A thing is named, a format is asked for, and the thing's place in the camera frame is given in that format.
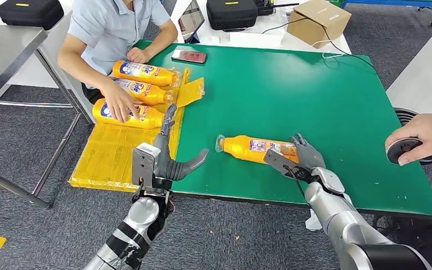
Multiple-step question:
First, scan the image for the person's right hand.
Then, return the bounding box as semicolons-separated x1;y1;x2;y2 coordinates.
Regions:
100;88;142;124

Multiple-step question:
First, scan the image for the person's left hand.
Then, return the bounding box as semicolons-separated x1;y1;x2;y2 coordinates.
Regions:
126;46;151;65

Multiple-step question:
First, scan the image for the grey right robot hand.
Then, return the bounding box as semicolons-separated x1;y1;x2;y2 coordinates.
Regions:
290;133;327;172

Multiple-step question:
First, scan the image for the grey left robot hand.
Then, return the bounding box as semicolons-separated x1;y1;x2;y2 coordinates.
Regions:
152;103;210;182

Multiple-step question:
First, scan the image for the orange detergent bottle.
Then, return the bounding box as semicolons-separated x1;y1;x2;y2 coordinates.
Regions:
112;60;182;88
215;134;299;165
92;98;166;130
100;77;174;106

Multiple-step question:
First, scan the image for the black round disc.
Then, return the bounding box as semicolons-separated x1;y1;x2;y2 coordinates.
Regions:
386;137;432;165

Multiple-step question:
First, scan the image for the black round stool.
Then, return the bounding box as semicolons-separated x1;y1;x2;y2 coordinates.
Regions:
393;107;432;191

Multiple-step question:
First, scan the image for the person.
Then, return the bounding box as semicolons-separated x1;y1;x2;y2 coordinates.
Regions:
56;0;179;124

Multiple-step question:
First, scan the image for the green table mat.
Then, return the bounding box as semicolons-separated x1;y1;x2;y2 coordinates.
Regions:
136;40;432;219

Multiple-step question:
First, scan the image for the smartphone with red screen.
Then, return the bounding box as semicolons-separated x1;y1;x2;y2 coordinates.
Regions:
171;48;208;65

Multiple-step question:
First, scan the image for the yellow taped cardboard sheet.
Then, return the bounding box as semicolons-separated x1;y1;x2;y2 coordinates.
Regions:
69;67;205;194

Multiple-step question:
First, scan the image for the pale grey table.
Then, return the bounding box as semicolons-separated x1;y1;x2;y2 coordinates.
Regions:
385;13;432;116

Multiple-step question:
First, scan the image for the tablet on stand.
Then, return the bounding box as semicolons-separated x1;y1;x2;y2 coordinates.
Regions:
178;0;205;44

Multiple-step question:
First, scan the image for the white table leg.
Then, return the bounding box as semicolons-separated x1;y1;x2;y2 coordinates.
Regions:
305;208;325;232

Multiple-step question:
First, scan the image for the white table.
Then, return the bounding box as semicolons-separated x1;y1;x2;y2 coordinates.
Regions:
160;0;352;55

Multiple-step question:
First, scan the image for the pale grey bench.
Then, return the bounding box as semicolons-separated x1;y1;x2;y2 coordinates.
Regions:
37;9;97;124

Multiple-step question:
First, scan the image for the black carrying case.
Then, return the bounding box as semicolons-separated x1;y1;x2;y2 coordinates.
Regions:
0;0;65;32
206;0;259;32

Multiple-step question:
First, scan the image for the grey metal table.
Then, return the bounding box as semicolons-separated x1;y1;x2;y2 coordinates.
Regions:
0;25;96;209

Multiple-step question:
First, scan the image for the brown cardboard box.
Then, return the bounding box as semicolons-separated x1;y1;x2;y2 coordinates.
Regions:
286;0;352;49

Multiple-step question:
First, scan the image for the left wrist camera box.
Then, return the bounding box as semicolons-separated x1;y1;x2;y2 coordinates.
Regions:
131;142;161;187

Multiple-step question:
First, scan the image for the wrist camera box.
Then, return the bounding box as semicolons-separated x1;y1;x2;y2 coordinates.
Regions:
263;148;314;183
131;142;161;187

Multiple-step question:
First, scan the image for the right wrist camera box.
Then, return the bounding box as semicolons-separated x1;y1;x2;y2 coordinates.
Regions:
263;148;314;183

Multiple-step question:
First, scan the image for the white cable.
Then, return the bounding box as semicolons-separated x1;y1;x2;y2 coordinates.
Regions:
310;38;345;60

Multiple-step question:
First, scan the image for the black cable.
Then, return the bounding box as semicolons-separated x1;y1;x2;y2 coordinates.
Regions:
262;17;377;74

